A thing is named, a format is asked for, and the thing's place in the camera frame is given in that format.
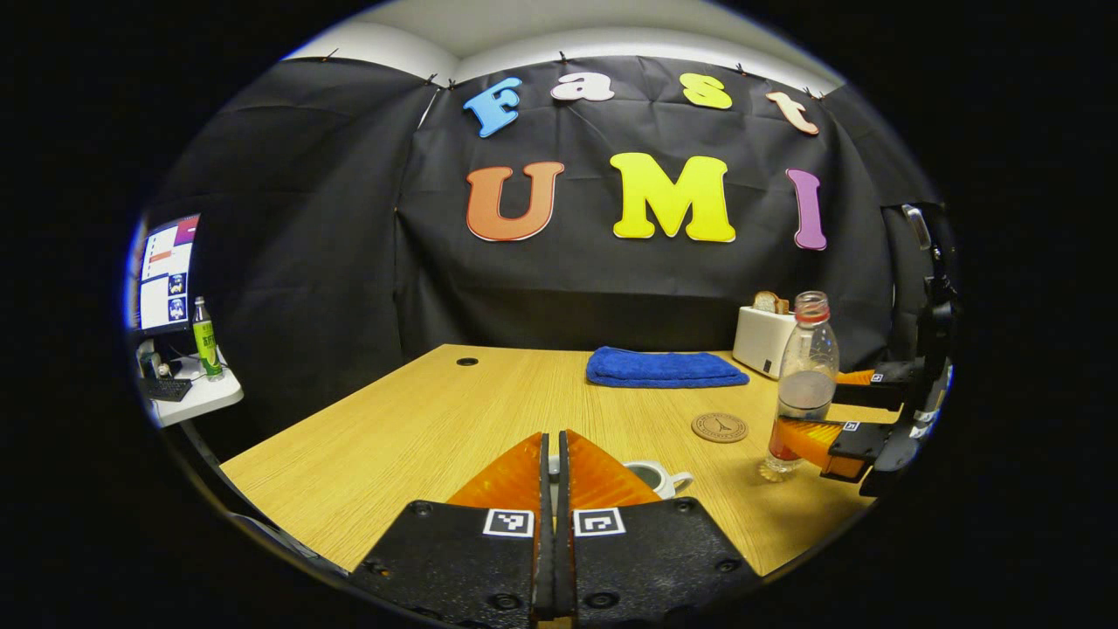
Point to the toast slice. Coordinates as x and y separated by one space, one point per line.
769 302

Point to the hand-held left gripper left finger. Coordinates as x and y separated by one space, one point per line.
463 559

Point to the folded blue towel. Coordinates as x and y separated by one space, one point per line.
664 367

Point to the white side desk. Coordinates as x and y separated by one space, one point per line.
210 397

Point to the round brown coaster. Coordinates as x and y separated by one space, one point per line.
720 427

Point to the computer monitor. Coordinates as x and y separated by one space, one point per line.
166 275

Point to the clear plastic water bottle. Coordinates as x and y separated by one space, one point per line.
808 367

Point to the black keyboard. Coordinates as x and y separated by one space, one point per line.
166 390

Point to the white toaster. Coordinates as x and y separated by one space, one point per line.
762 341

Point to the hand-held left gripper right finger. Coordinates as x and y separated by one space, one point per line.
646 559

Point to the green drink bottle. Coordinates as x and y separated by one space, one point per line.
207 341

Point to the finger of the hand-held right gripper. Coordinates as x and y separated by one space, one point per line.
886 389
865 441

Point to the white ceramic teacup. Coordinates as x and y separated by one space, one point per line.
668 479

